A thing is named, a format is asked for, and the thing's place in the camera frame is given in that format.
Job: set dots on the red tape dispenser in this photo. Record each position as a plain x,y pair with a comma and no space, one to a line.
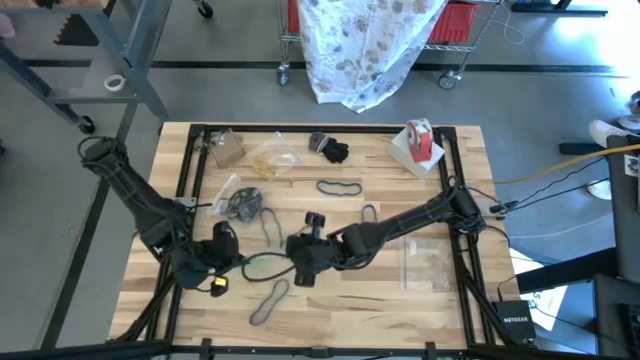
420,142

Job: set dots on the black rubber band loop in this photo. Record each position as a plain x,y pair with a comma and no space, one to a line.
318,187

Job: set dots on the small brown cardboard box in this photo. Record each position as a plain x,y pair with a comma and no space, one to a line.
227,150

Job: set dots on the wide black rubber band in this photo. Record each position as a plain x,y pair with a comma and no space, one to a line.
232,207

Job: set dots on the bag of black bands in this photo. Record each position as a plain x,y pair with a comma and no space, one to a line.
250,200

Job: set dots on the dark desk foot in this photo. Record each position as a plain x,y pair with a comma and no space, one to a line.
560,7

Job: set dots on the blue desk foot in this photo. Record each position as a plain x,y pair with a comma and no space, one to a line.
575,148

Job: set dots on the black aluminium table frame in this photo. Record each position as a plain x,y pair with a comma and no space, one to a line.
300,128

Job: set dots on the clear plastic zip bag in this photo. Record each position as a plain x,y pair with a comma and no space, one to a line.
430,262
280,150
222,192

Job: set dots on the black and gray glove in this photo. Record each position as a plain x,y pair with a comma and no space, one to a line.
335,151

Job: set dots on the white tape roll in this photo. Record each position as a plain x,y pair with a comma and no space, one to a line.
106,83

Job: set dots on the white printed paper sheet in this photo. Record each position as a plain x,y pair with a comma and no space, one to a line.
550,300

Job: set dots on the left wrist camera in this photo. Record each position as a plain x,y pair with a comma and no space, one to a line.
219,287

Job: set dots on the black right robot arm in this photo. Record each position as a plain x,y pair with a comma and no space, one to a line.
400,222

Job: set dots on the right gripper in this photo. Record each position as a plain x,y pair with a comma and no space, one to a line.
317,252

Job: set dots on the white cardboard box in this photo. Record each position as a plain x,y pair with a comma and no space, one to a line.
400,150

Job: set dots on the black desk leg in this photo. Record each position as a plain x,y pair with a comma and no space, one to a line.
565,272

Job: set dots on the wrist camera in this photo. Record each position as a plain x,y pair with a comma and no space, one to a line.
305,279
219,287

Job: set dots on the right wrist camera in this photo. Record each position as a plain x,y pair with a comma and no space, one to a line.
305,279

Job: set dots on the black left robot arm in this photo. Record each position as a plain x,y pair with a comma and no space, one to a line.
145,205

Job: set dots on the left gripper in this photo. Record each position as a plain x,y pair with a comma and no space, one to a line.
222,256

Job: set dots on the black caster wheel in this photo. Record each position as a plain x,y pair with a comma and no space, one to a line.
205,9

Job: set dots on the black Netgear network switch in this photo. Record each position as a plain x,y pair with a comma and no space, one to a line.
515,322

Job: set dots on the red plastic bin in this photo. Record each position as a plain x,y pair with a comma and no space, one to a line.
452,22
293,15

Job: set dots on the black serrated foam pad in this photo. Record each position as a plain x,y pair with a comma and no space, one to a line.
75,35

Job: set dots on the black computer tower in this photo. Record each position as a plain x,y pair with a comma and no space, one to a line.
625,225

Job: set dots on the white floral cloth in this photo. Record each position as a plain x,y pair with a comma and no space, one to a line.
360,50

